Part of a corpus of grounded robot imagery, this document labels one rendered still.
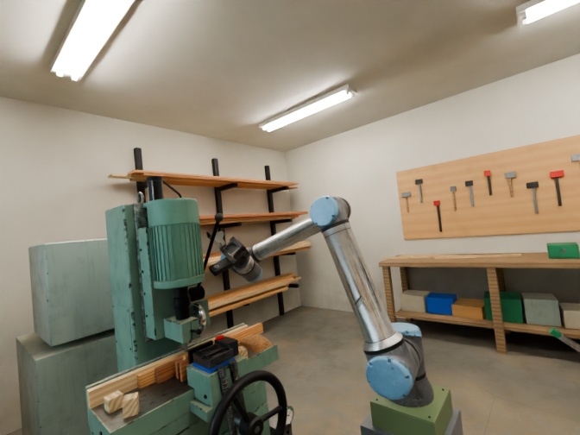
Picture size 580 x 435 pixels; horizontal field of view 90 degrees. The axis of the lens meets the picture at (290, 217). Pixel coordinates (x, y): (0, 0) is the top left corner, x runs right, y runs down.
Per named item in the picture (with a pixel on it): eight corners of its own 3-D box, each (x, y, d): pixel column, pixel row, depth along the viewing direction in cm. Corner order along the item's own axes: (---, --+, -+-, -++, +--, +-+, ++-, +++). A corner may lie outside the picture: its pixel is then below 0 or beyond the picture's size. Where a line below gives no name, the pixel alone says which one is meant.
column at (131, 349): (137, 394, 108) (121, 203, 111) (116, 378, 123) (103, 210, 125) (192, 368, 125) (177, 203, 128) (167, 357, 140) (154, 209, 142)
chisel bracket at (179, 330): (183, 349, 100) (180, 324, 100) (164, 341, 109) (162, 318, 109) (202, 341, 105) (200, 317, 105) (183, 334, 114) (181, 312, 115)
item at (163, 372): (158, 383, 94) (157, 368, 94) (155, 381, 96) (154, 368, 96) (221, 354, 113) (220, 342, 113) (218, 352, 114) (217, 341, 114)
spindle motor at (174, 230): (167, 292, 94) (159, 197, 95) (145, 288, 105) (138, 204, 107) (214, 280, 107) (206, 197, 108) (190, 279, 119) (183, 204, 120)
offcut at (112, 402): (124, 406, 83) (122, 393, 83) (109, 413, 80) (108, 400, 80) (119, 402, 85) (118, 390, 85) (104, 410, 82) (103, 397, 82)
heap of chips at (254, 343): (258, 353, 110) (257, 343, 110) (235, 345, 119) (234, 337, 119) (274, 343, 117) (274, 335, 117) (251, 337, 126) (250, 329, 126)
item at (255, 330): (140, 389, 92) (139, 376, 92) (137, 387, 93) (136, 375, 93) (263, 331, 132) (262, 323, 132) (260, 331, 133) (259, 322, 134)
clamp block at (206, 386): (211, 409, 82) (208, 377, 83) (186, 394, 91) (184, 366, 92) (250, 384, 93) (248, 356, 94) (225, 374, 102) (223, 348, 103)
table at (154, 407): (124, 477, 65) (122, 450, 65) (86, 426, 85) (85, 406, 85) (297, 363, 111) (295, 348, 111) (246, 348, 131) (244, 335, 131)
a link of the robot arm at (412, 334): (428, 362, 120) (423, 319, 120) (422, 383, 105) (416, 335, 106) (390, 356, 128) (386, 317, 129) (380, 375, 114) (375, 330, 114)
